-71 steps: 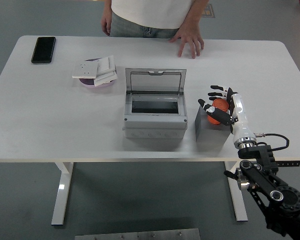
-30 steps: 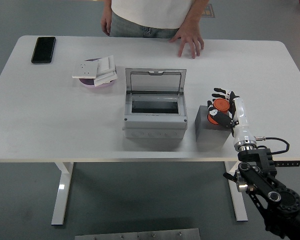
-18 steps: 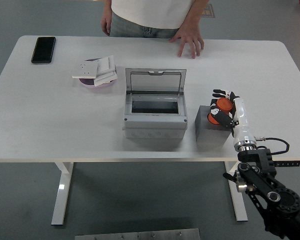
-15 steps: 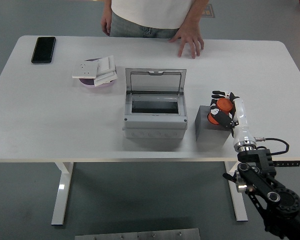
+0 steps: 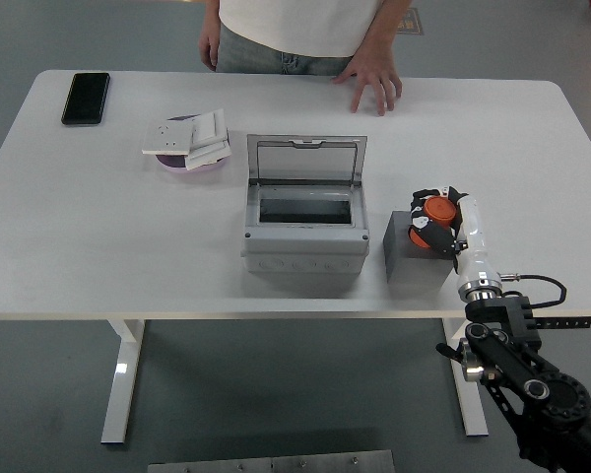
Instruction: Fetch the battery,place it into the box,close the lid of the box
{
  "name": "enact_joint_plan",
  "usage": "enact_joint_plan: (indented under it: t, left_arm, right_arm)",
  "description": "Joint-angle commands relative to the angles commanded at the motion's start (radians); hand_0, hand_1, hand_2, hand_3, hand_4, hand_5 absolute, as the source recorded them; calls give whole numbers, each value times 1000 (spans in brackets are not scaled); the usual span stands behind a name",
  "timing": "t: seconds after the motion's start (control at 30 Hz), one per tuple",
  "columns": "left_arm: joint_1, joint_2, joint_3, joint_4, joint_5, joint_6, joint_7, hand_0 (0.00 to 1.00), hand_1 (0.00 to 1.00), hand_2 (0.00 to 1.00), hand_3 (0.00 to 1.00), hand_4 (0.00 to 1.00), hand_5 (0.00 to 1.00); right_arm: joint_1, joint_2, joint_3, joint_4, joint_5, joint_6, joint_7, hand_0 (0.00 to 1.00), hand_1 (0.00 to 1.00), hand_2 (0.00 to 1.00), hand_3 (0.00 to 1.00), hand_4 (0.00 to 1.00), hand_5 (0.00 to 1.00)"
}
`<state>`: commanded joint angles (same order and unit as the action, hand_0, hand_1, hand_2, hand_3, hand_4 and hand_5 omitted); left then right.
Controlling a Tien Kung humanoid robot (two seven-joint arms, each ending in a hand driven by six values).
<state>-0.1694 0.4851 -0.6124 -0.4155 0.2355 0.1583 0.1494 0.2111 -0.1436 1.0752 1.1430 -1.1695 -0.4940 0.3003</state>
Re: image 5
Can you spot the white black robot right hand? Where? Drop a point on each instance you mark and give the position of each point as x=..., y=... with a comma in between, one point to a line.
x=473, y=246

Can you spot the person's left hand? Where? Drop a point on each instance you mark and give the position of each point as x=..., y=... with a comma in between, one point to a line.
x=372, y=69

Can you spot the person's right hand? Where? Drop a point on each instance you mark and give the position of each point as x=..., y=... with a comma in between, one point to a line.
x=208, y=44

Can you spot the orange cylindrical battery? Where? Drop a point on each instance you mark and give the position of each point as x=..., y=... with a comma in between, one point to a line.
x=440, y=209

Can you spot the transparent hinged box lid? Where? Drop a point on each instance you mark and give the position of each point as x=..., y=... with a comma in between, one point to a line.
x=305, y=157

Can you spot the grey plastic junction box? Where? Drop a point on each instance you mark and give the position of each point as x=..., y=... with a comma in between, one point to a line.
x=305, y=258

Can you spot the grey box cover frame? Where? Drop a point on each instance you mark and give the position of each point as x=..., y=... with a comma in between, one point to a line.
x=305, y=231

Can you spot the person's right forearm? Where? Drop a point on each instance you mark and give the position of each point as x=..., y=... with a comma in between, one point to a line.
x=212, y=12

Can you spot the person's left forearm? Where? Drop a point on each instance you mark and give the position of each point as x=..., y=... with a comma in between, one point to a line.
x=385, y=22

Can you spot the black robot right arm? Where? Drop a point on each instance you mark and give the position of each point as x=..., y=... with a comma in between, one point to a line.
x=507, y=355

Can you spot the brown floor sign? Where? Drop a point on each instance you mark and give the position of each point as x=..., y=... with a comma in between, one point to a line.
x=411, y=22

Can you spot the grey block with round hole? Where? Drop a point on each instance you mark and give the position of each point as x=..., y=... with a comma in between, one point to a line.
x=399, y=246

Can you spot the person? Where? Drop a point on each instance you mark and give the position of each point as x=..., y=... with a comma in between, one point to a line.
x=295, y=34

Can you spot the black table control panel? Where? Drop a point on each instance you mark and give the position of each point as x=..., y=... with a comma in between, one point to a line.
x=566, y=323

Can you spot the purple shallow bowl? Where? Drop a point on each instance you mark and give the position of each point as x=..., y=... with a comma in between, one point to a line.
x=177, y=167

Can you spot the black smartphone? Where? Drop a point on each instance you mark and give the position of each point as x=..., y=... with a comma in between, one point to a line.
x=85, y=98

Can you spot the white table leg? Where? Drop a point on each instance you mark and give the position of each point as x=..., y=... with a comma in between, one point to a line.
x=120, y=384
x=473, y=419

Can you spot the grey metal plate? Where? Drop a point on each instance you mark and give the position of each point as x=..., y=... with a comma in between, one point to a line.
x=271, y=463

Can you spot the white wall switch panel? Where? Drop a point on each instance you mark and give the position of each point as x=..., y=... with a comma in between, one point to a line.
x=207, y=156
x=209, y=125

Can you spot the white wall socket panel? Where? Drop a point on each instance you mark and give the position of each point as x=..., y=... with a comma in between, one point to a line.
x=167, y=138

